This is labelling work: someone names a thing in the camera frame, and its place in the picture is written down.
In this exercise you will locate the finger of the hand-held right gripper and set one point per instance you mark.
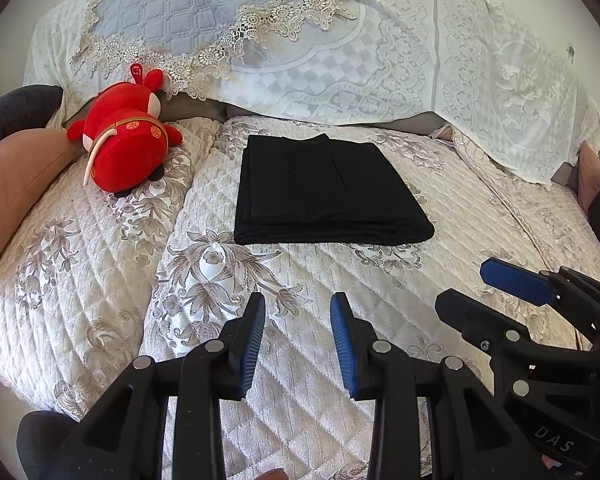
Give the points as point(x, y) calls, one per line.
point(480, 317)
point(517, 280)

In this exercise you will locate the pink pillow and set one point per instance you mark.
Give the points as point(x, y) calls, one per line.
point(589, 180)

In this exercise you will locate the blue-grey quilted throw lace trim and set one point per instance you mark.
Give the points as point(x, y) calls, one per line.
point(190, 5)

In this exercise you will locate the person's leg in dark clothing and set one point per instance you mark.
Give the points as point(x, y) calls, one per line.
point(45, 450)

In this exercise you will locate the tan pillow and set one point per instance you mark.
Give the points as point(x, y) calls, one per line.
point(25, 185)

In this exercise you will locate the red plush toy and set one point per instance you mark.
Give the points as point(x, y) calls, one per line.
point(122, 140)

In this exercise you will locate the black pants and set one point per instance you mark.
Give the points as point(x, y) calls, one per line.
point(325, 190)

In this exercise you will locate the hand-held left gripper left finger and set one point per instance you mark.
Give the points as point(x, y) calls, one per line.
point(252, 340)

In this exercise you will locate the dark grey cushion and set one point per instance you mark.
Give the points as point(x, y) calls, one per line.
point(15, 110)

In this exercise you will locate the cream quilted floral seat cover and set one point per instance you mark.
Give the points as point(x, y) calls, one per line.
point(530, 220)
point(300, 270)
point(80, 270)

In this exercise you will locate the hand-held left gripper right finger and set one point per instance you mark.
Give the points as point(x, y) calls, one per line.
point(341, 345)

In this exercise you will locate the white lace cover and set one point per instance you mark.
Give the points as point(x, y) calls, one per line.
point(455, 75)

